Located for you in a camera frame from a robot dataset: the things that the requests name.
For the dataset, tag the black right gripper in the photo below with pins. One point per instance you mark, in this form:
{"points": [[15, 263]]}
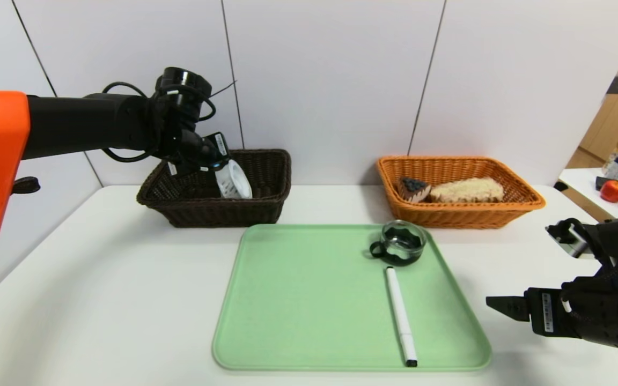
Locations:
{"points": [[545, 312]]}

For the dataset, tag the dark brown wicker basket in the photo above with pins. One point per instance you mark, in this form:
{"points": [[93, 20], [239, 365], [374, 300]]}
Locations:
{"points": [[218, 214]]}

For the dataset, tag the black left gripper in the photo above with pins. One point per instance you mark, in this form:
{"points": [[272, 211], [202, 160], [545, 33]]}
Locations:
{"points": [[197, 167]]}

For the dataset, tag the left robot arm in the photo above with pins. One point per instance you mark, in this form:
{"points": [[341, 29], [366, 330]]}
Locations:
{"points": [[73, 123]]}

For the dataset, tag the orange wicker basket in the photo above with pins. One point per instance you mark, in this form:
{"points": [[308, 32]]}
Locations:
{"points": [[448, 217]]}

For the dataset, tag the grey plaque on cabinet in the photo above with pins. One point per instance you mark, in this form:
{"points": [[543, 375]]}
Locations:
{"points": [[616, 86]]}

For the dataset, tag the white side table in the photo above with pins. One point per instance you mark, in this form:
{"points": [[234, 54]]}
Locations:
{"points": [[582, 185]]}

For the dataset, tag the wooden cabinet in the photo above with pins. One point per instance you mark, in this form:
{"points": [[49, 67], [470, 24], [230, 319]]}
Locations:
{"points": [[615, 123]]}

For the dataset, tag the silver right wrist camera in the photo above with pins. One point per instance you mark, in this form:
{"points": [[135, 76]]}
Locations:
{"points": [[571, 242]]}

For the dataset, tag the swirled brown bread loaf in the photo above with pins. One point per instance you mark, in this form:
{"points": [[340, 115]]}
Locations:
{"points": [[467, 190]]}

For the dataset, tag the white tape roll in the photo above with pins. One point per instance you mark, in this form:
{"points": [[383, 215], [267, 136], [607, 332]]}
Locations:
{"points": [[234, 182]]}

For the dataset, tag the red apple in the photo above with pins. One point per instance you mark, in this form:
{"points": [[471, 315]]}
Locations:
{"points": [[613, 192]]}

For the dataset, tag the clear glass bottle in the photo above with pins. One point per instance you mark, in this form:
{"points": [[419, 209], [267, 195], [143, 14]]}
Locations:
{"points": [[611, 171]]}

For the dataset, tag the white marker pen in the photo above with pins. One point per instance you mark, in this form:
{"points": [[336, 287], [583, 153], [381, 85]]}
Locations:
{"points": [[400, 316]]}

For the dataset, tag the chocolate blueberry cake slice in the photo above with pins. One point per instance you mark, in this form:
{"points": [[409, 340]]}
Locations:
{"points": [[413, 188]]}

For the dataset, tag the light green plastic tray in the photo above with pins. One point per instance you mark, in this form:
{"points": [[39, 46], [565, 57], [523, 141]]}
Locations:
{"points": [[309, 300]]}

